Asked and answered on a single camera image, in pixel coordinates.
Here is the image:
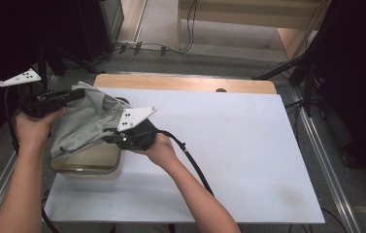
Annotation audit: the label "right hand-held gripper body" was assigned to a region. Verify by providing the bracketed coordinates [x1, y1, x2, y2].
[116, 106, 159, 151]

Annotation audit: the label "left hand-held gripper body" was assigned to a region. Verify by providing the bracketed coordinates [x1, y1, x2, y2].
[0, 67, 72, 119]

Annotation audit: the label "grey shorts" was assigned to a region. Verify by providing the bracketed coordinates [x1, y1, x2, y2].
[50, 81, 133, 159]

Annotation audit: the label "beige plastic basket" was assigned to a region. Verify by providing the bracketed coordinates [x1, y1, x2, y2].
[49, 96, 132, 180]

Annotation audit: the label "person's right hand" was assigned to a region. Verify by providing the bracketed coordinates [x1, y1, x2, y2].
[131, 132, 181, 170]

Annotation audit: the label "person's left hand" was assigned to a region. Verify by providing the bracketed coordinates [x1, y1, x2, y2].
[15, 108, 65, 152]

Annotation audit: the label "wooden table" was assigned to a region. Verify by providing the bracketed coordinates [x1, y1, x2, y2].
[92, 73, 278, 95]

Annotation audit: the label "white power strip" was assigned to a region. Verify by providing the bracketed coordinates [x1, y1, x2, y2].
[114, 39, 138, 47]

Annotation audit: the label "dark cabinet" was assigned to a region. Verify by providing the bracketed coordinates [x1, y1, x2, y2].
[73, 0, 125, 63]

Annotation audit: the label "white table board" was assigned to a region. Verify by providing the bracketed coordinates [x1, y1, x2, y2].
[44, 86, 326, 225]

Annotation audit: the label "light wooden desk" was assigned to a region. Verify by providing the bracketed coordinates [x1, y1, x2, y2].
[176, 0, 333, 61]

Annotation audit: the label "black tripod stand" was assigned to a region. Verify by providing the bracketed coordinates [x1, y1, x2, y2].
[251, 0, 334, 118]

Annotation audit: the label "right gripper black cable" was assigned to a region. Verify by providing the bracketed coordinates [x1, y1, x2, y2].
[154, 128, 216, 198]

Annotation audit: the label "black hanging cables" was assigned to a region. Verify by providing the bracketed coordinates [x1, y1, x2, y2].
[178, 0, 200, 54]

